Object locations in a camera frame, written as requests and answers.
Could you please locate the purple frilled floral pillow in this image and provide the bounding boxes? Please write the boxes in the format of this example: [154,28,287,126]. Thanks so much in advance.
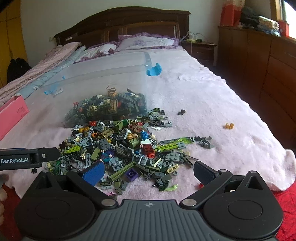
[116,32,180,52]

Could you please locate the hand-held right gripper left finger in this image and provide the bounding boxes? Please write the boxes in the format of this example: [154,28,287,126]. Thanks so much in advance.
[25,160,119,208]

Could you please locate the pink cardboard box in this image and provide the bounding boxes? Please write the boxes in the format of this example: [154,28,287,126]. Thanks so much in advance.
[0,95,30,141]

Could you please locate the stack of folded clothes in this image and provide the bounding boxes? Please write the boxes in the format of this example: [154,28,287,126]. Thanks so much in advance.
[239,6,281,36]

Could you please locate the brown wooden dresser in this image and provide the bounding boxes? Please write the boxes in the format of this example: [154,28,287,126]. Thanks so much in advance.
[217,25,296,149]

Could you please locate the person's left hand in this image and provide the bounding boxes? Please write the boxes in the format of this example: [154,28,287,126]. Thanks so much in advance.
[0,175,10,224]

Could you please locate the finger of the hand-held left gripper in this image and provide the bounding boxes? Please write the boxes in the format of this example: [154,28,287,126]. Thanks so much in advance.
[31,147,62,163]

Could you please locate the blue toy minifigure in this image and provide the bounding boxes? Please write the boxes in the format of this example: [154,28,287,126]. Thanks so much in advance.
[139,130,155,154]

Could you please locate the power strip with chargers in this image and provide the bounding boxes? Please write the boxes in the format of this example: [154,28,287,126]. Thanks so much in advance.
[186,31,203,43]

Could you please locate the pink folded quilt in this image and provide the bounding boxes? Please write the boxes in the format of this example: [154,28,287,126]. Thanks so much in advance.
[0,42,82,108]

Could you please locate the dark wooden headboard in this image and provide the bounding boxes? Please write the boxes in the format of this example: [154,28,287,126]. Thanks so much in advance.
[54,7,192,48]

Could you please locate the red blanket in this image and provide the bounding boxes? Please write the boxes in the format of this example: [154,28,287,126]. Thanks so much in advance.
[0,181,296,241]

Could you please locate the purple frilled white pillow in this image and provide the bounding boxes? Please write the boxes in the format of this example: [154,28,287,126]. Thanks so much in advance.
[74,42,118,63]

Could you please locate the yellow wooden wardrobe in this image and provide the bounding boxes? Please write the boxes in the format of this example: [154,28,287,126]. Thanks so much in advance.
[0,9,28,88]

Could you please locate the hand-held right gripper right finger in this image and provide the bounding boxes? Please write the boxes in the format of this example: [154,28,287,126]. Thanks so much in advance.
[179,161,270,208]

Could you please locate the large red paper bag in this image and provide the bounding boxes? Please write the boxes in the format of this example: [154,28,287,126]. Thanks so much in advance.
[220,3,242,27]

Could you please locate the black bag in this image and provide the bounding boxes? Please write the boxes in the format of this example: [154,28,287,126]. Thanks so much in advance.
[7,58,31,84]

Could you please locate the light blue floral quilt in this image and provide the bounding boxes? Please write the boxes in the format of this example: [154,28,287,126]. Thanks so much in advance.
[20,46,86,100]

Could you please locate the wooden nightstand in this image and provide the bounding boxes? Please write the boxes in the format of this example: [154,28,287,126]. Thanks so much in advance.
[181,41,217,66]

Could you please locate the small red paper bag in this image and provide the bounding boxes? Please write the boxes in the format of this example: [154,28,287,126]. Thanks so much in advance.
[279,20,290,37]

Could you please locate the clear plastic storage bin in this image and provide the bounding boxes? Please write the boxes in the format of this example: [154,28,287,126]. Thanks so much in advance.
[42,51,162,129]

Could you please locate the window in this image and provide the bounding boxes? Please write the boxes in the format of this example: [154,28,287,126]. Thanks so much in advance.
[276,0,296,40]

